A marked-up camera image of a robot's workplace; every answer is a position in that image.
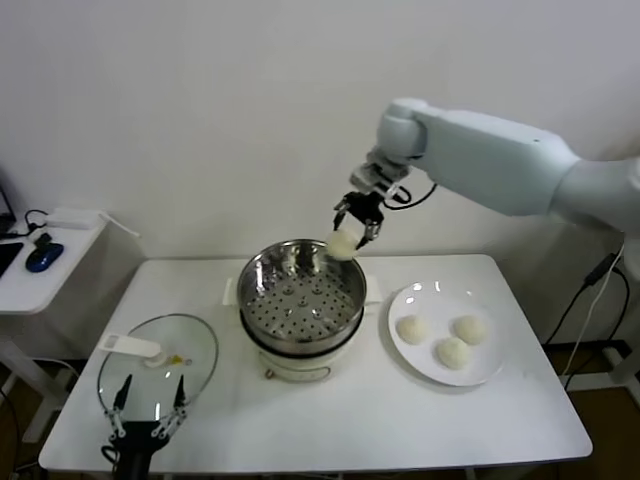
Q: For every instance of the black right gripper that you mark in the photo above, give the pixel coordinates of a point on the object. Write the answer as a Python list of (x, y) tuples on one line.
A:
[(365, 206)]

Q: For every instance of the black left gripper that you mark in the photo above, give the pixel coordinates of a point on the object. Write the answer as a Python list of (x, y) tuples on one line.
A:
[(141, 435)]

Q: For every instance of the white steamed baozi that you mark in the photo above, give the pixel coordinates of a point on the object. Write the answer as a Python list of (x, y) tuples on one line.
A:
[(413, 331), (471, 330), (344, 245), (452, 354)]

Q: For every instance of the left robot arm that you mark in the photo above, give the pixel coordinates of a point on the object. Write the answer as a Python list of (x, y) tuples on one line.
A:
[(134, 465)]

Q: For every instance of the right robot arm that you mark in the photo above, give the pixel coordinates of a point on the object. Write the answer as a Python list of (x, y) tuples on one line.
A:
[(490, 160)]

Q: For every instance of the stainless steel steamer basket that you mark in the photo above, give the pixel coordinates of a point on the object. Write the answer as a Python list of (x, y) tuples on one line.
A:
[(300, 312)]

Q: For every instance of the white round plate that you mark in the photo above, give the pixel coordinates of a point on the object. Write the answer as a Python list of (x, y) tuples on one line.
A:
[(450, 305)]

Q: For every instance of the white side table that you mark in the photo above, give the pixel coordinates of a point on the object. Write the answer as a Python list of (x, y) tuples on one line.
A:
[(65, 270)]

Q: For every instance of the white electric cooking pot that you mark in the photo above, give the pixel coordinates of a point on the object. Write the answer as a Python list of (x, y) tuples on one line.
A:
[(300, 365)]

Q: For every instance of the blue computer mouse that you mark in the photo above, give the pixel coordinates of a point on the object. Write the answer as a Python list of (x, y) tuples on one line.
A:
[(44, 259)]

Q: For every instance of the small black device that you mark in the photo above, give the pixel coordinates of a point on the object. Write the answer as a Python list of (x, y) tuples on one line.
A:
[(42, 240)]

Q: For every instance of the white router box with antenna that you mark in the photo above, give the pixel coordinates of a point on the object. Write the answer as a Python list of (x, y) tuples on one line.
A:
[(72, 219)]

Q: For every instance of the white shelf desk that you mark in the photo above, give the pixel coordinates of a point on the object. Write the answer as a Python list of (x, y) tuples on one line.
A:
[(575, 270)]

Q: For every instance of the black power adapter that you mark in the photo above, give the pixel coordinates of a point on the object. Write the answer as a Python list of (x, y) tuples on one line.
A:
[(599, 269)]

